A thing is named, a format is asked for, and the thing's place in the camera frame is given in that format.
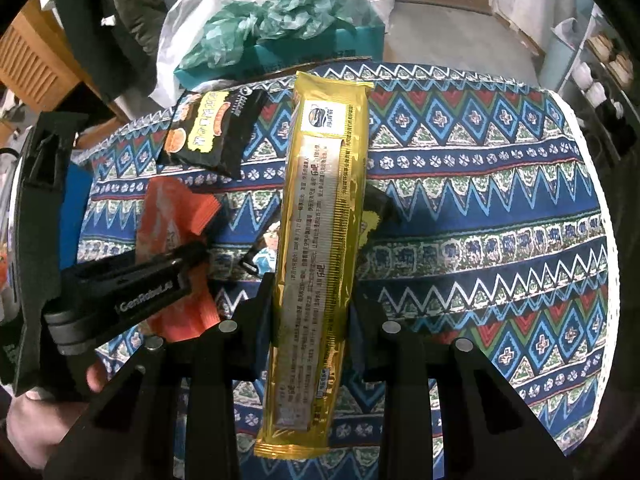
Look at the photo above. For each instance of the patterned blue tablecloth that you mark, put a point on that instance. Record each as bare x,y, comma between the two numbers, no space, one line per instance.
485,233

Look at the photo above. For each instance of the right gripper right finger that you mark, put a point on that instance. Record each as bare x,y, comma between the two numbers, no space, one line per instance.
370,337

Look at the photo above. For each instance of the yellow long cracker pack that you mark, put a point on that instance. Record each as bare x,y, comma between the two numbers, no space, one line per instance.
321,213

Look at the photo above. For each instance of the white plastic bag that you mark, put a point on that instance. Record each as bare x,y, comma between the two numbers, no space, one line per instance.
182,29

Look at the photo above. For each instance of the blue cardboard box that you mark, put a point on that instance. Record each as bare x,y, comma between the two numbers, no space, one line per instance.
77,186

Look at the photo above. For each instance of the black chip snack bag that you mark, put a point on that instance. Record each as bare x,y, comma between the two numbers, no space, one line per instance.
211,130

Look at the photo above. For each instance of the dark hanging jackets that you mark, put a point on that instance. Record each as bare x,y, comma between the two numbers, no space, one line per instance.
115,41

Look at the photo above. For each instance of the red snack bag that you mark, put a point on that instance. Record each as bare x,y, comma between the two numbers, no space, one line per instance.
173,223

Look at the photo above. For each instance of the teal box with paper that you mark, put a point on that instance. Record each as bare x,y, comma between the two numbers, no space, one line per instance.
247,38

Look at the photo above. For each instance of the wooden louvered wardrobe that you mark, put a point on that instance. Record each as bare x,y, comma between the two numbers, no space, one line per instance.
39,67

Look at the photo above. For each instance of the person's left hand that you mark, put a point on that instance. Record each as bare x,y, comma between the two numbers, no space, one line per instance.
35,427

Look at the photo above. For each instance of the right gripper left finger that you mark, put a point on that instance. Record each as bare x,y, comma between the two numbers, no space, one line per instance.
253,334

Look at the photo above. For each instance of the shoe rack with shoes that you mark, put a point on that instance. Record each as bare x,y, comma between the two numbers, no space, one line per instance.
602,85

